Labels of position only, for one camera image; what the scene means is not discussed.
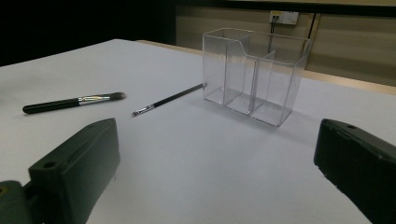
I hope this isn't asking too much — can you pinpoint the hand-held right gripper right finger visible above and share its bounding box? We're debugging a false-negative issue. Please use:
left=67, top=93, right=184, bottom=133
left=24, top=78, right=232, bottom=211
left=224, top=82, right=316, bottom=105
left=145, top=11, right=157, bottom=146
left=313, top=119, right=396, bottom=224

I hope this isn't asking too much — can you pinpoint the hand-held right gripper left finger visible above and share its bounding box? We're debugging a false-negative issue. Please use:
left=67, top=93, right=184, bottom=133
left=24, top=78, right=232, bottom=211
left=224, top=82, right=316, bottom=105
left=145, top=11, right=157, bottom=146
left=28, top=118, right=121, bottom=224

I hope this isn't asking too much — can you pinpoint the large black makeup brush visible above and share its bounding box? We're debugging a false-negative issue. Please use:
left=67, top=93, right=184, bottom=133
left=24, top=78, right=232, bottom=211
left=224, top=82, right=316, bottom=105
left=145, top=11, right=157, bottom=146
left=21, top=91, right=127, bottom=115

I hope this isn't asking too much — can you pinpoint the thin black makeup brush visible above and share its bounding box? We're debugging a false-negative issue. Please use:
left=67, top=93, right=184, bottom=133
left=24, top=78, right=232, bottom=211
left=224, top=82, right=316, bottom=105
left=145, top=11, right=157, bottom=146
left=131, top=82, right=208, bottom=118

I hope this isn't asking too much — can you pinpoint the clear acrylic organizer box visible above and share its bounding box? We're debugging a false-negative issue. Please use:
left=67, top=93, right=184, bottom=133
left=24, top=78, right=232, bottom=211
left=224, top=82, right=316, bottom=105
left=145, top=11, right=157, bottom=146
left=202, top=27, right=313, bottom=128

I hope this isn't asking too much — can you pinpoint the white table sheet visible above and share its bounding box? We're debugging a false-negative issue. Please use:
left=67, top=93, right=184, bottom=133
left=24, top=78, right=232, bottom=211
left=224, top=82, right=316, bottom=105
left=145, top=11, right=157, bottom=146
left=0, top=38, right=396, bottom=224

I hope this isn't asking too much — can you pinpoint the black curtain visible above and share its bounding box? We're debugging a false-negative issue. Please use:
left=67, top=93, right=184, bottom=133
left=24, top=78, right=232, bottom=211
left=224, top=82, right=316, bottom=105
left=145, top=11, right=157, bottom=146
left=0, top=0, right=177, bottom=68

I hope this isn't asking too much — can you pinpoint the black metal crossbar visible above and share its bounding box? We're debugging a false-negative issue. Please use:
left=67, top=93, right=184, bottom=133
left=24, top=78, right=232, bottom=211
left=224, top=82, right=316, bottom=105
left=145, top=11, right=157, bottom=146
left=176, top=0, right=396, bottom=18

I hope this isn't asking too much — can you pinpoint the black wall cable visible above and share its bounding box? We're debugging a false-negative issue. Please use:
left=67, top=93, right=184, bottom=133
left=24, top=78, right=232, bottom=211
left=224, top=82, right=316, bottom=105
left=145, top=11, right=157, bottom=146
left=268, top=16, right=278, bottom=54

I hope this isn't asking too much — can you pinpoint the white wall socket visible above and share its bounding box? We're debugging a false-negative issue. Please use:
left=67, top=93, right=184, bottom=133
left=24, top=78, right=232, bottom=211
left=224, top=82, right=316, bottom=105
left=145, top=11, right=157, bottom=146
left=269, top=10, right=299, bottom=26

